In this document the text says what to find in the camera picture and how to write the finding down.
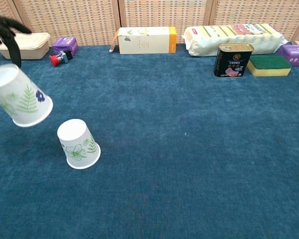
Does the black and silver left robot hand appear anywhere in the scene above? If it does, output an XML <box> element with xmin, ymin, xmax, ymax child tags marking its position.
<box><xmin>0</xmin><ymin>14</ymin><xmax>32</xmax><ymax>69</ymax></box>

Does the white paper cup blue flower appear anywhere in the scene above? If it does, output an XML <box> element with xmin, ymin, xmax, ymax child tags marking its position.
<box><xmin>0</xmin><ymin>63</ymin><xmax>54</xmax><ymax>127</ymax></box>

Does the beige lidded food container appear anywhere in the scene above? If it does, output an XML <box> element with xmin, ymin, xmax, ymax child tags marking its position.
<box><xmin>0</xmin><ymin>32</ymin><xmax>51</xmax><ymax>60</ymax></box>

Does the red and black push button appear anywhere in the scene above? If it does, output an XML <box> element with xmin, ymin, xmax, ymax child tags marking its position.
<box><xmin>49</xmin><ymin>50</ymin><xmax>73</xmax><ymax>67</ymax></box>

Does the small purple cardboard box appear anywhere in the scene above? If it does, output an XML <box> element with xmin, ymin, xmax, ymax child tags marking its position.
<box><xmin>278</xmin><ymin>44</ymin><xmax>299</xmax><ymax>67</ymax></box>
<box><xmin>51</xmin><ymin>36</ymin><xmax>79</xmax><ymax>55</ymax></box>

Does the white paper cup green flower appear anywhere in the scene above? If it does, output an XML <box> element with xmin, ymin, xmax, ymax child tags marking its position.
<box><xmin>57</xmin><ymin>119</ymin><xmax>101</xmax><ymax>170</ymax></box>

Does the white and orange carton box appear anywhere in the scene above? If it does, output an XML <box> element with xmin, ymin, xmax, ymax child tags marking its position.
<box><xmin>109</xmin><ymin>26</ymin><xmax>177</xmax><ymax>55</ymax></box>

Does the bamboo folding screen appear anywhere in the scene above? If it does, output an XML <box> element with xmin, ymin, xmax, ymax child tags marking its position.
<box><xmin>0</xmin><ymin>0</ymin><xmax>299</xmax><ymax>47</ymax></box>

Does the blue carpet table cloth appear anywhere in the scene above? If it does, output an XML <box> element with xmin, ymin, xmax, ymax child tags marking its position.
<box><xmin>0</xmin><ymin>44</ymin><xmax>299</xmax><ymax>239</ymax></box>

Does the black luncheon meat can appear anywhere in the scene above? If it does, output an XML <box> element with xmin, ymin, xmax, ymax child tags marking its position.
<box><xmin>213</xmin><ymin>43</ymin><xmax>255</xmax><ymax>79</ymax></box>

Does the packaged yellow sponge multipack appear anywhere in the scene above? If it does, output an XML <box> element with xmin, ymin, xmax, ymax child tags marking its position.
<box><xmin>183</xmin><ymin>23</ymin><xmax>289</xmax><ymax>57</ymax></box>

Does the green and yellow scouring sponge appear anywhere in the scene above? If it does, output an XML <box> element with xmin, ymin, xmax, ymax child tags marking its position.
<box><xmin>247</xmin><ymin>55</ymin><xmax>292</xmax><ymax>77</ymax></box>

